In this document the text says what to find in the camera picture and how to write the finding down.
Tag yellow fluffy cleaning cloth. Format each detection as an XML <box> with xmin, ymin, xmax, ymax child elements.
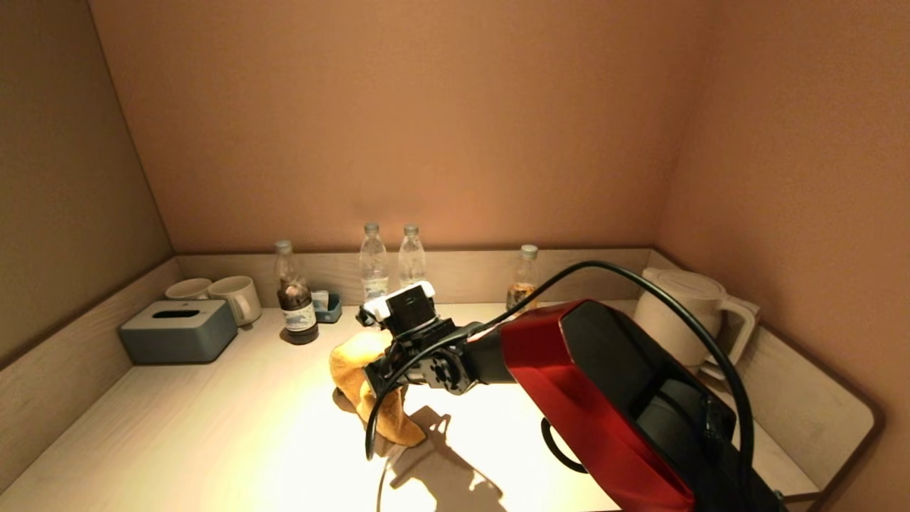
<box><xmin>328</xmin><ymin>331</ymin><xmax>427</xmax><ymax>449</ymax></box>

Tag small blue sachet tray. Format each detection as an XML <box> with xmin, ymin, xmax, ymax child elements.
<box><xmin>311</xmin><ymin>290</ymin><xmax>343</xmax><ymax>324</ymax></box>

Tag clear water plastic bottle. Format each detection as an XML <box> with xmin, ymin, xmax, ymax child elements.
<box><xmin>359</xmin><ymin>223</ymin><xmax>392</xmax><ymax>305</ymax></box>
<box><xmin>398</xmin><ymin>225</ymin><xmax>428</xmax><ymax>289</ymax></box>

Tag light wood desk surround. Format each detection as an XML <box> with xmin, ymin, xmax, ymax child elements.
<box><xmin>0</xmin><ymin>247</ymin><xmax>882</xmax><ymax>512</ymax></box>

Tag dark drink plastic bottle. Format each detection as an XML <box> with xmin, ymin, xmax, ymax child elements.
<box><xmin>274</xmin><ymin>240</ymin><xmax>320</xmax><ymax>346</ymax></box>

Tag orange tea plastic bottle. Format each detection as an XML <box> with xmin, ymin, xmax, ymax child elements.
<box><xmin>506</xmin><ymin>245</ymin><xmax>540</xmax><ymax>314</ymax></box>

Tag white ceramic mug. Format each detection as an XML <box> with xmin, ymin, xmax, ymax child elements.
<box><xmin>208</xmin><ymin>276</ymin><xmax>263</xmax><ymax>328</ymax></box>
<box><xmin>165</xmin><ymin>278</ymin><xmax>214</xmax><ymax>302</ymax></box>

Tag grey-blue tissue box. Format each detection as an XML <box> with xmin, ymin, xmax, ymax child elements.
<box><xmin>119</xmin><ymin>299</ymin><xmax>239</xmax><ymax>366</ymax></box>

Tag white electric kettle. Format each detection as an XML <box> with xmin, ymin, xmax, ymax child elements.
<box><xmin>634</xmin><ymin>268</ymin><xmax>760</xmax><ymax>372</ymax></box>

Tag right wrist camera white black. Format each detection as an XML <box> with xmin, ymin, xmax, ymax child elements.
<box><xmin>359</xmin><ymin>281</ymin><xmax>438</xmax><ymax>335</ymax></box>

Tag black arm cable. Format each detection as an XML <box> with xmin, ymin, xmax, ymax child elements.
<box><xmin>364</xmin><ymin>260</ymin><xmax>756</xmax><ymax>498</ymax></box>

